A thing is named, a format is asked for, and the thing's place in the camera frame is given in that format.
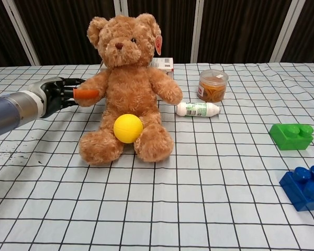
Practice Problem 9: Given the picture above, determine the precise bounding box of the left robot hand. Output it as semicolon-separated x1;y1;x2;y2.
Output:
28;76;99;119

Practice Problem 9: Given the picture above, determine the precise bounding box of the brown plush teddy bear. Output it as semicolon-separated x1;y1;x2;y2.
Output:
74;14;184;166

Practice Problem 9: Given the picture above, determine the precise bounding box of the yellow ball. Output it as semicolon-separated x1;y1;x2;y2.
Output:
113;113;143;144

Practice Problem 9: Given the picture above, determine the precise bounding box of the white cardboard box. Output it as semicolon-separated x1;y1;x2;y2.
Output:
99;57;175;81

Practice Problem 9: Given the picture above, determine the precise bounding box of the red heart hang tag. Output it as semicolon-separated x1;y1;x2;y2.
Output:
154;34;163;56

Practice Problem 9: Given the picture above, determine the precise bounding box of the small white plastic bottle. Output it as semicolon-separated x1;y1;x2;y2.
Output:
175;101;222;117

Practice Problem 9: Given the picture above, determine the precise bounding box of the clear jar of rubber bands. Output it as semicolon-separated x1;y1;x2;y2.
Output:
197;69;229;102

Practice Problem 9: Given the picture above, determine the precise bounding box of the white checkered tablecloth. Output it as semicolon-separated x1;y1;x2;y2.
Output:
0;62;314;251

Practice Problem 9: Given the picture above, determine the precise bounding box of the dark folding screen with frames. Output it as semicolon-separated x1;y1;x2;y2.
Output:
0;0;314;68

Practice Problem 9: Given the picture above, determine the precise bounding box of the green toy building block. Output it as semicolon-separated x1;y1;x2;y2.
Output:
269;123;314;151

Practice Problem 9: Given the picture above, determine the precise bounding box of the blue toy building block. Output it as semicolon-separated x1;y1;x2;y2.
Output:
278;165;314;212

